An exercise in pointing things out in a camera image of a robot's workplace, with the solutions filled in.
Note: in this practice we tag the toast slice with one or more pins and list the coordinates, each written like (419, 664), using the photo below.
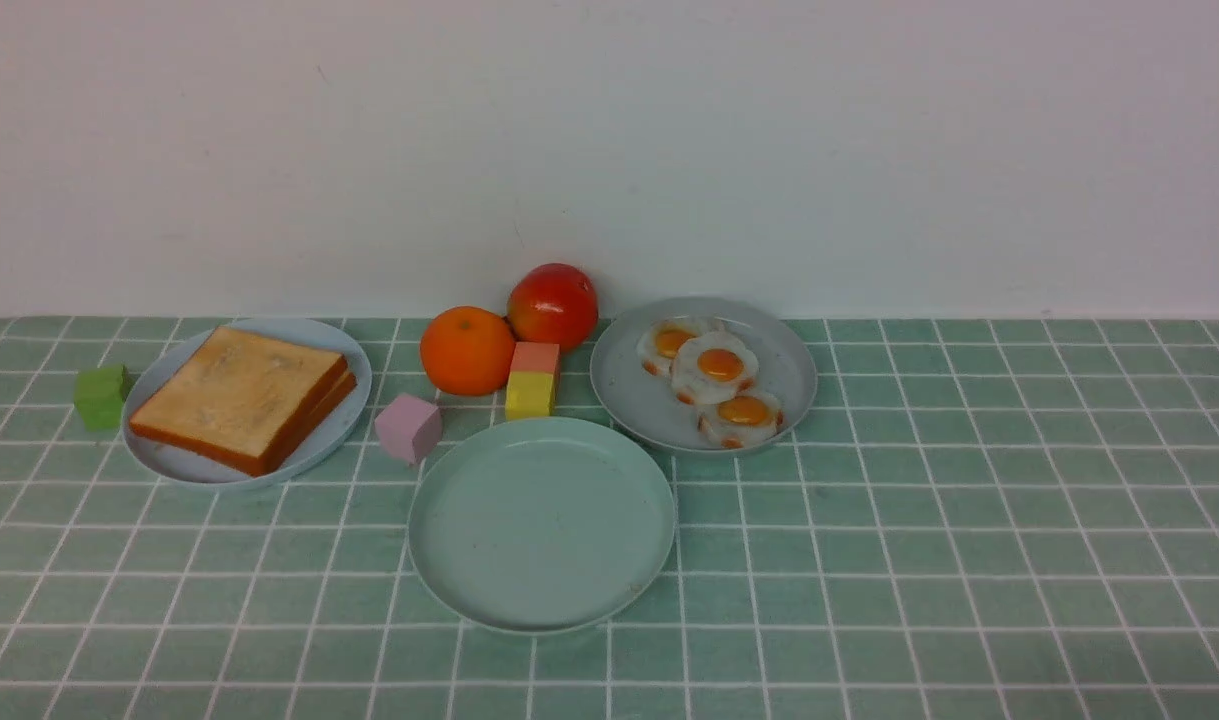
(231, 398)
(289, 438)

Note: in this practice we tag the pink cube block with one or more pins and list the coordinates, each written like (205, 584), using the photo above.
(409, 428)

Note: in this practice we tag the green cube block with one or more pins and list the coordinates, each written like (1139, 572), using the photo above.
(100, 394)

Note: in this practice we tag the grey plate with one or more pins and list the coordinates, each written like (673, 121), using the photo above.
(642, 405)

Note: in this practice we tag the green plate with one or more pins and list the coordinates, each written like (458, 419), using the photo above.
(542, 526)

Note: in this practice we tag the fried egg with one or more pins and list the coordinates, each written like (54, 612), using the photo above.
(659, 345)
(712, 368)
(747, 420)

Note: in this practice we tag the pink and yellow block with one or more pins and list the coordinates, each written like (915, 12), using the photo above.
(532, 381)

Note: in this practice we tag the light blue plate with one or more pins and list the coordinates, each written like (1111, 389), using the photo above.
(193, 470)

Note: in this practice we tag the orange fruit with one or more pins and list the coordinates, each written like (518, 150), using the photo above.
(467, 351)

